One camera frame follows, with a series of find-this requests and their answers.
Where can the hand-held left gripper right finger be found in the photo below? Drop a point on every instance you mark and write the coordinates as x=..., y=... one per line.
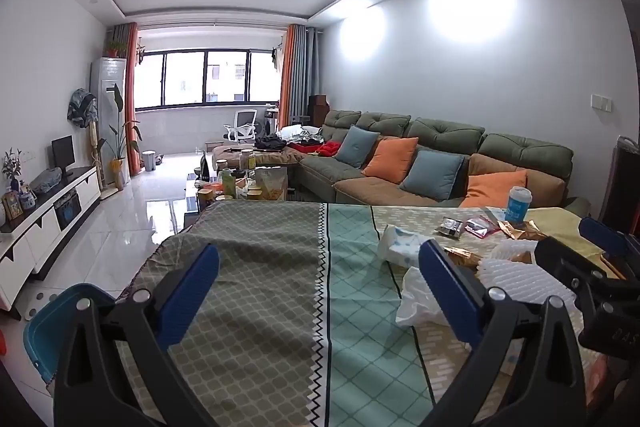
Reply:
x=450, y=292

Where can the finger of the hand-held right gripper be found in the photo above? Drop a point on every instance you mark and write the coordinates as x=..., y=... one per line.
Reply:
x=565, y=262
x=602, y=236

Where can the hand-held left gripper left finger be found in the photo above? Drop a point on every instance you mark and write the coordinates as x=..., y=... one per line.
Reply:
x=192, y=292

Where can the white foam fruit net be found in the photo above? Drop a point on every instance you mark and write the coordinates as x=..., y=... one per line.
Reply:
x=520, y=282
x=505, y=251

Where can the teal plastic bin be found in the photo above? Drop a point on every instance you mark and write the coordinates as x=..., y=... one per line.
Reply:
x=47, y=332

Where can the yellow cloth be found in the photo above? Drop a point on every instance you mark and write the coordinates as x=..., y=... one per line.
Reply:
x=560, y=222

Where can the black chair back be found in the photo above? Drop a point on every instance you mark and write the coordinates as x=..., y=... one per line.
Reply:
x=627, y=182

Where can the silver black packet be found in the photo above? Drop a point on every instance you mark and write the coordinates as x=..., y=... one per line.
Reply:
x=450, y=227

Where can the white tissue pack blue dots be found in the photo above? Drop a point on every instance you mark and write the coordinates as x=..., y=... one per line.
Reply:
x=402, y=244

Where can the clear pink packet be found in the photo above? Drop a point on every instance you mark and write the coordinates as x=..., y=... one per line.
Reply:
x=481, y=227

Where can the blue white cup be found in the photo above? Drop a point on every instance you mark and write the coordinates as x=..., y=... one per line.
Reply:
x=518, y=206

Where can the orange cushion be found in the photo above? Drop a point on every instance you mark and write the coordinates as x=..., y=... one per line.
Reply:
x=391, y=159
x=492, y=191

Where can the cluttered glass coffee table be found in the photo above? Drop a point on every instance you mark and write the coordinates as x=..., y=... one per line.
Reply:
x=240, y=187

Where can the blue cushion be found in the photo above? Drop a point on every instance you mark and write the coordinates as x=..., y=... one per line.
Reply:
x=356, y=146
x=432, y=174

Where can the small white pedal bin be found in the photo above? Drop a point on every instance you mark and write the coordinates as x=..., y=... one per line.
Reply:
x=149, y=161

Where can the white bathroom scale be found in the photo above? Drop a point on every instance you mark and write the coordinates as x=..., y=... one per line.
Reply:
x=40, y=304

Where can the green sectional sofa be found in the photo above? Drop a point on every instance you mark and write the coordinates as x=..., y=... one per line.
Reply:
x=440, y=137

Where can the white black TV cabinet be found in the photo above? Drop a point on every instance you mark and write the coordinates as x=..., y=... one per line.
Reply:
x=55, y=212

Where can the tall potted plant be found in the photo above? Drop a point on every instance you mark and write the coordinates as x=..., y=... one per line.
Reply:
x=119, y=142

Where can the black clothes pile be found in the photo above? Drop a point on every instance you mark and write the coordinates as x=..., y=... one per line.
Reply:
x=272, y=142

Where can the white office chair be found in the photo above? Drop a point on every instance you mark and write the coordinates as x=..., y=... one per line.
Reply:
x=241, y=124

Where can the grey cloth bundle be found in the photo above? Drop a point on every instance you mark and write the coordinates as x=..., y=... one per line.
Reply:
x=46, y=182

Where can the red cloth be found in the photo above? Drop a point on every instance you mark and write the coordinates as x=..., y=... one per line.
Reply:
x=329, y=150

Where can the blue white porcelain jar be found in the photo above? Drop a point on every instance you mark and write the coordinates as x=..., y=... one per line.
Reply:
x=27, y=199

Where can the black monitor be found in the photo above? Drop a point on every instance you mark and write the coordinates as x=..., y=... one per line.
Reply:
x=62, y=152

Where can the orange curtain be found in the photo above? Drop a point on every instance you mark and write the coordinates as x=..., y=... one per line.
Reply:
x=286, y=77
x=131, y=107

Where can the white standing air conditioner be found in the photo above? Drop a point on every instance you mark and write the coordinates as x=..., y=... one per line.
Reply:
x=107, y=107

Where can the large black-framed window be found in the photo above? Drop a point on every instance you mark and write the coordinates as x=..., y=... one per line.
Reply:
x=205, y=79

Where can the cloth-covered standing fan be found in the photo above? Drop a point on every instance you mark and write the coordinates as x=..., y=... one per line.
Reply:
x=81, y=107

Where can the vase with flowers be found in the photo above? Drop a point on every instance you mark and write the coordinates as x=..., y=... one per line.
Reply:
x=12, y=167

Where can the dark wooden cabinet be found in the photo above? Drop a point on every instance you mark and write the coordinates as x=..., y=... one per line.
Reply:
x=318, y=109

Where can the grey curtain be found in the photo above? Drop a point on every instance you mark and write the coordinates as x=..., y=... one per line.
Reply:
x=307, y=77

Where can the small potted plant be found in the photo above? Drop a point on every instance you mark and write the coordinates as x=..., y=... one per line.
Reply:
x=116, y=48

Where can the white wall switch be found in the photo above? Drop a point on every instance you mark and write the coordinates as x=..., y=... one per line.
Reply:
x=600, y=102

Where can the small picture frame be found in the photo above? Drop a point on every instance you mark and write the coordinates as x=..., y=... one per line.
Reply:
x=12, y=207

